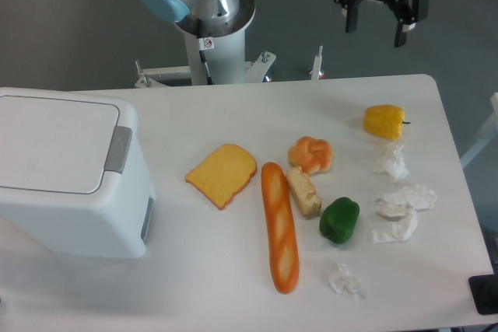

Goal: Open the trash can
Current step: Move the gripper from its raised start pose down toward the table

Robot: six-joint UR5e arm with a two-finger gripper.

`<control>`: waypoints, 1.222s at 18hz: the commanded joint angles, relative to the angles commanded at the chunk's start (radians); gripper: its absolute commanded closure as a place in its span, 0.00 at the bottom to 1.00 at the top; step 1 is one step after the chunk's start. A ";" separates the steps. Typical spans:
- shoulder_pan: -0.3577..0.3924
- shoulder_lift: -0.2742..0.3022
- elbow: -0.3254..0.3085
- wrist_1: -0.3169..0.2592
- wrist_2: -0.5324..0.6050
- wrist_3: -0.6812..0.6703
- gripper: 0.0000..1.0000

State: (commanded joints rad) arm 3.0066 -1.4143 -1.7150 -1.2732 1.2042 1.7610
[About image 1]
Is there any white trash can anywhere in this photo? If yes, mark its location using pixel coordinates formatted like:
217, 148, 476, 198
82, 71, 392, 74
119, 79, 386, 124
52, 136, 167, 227
1, 88, 156, 258

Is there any yellow bell pepper toy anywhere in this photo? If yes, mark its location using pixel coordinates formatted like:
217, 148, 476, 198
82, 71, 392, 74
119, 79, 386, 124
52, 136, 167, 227
363, 104, 410, 140

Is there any crumpled white tissue upper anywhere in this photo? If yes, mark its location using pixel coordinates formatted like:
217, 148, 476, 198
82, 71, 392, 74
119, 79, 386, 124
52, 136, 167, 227
373, 144, 409, 183

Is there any crumpled white tissue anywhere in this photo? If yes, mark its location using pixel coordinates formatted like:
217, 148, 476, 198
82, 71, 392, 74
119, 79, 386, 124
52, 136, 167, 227
374, 184, 437, 211
371, 203, 418, 244
373, 144, 409, 183
326, 262, 364, 297

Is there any white chair part right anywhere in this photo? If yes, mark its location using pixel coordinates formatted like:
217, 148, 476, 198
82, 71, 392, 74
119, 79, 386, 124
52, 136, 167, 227
460, 93, 497, 169

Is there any braided bun toy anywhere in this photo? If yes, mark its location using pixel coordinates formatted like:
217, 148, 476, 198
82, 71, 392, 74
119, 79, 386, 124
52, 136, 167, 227
288, 136, 334, 176

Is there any crumpled white tissue middle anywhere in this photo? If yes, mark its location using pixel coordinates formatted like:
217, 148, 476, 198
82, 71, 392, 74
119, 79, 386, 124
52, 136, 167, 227
374, 184, 437, 211

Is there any beige bread chunk toy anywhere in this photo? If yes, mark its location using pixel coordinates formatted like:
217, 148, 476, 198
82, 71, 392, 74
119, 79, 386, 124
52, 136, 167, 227
286, 166, 321, 218

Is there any crumpled white tissue lower right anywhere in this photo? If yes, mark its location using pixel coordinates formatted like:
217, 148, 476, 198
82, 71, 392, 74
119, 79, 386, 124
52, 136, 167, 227
371, 203, 418, 244

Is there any green bell pepper toy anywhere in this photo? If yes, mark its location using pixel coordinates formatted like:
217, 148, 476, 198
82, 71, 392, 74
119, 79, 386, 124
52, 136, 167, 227
319, 197, 359, 245

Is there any toast slice toy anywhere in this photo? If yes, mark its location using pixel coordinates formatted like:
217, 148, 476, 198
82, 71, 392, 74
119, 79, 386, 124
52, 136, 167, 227
184, 144, 257, 210

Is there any crumpled white tissue bottom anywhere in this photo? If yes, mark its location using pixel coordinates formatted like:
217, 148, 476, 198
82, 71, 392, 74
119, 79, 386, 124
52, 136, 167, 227
326, 262, 364, 297

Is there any long baguette toy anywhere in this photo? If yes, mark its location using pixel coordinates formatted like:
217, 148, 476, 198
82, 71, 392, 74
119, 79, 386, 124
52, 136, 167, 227
261, 162, 300, 294

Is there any black device at edge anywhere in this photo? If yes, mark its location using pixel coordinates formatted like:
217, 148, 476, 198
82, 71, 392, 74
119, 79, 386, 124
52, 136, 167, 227
468, 274, 498, 315

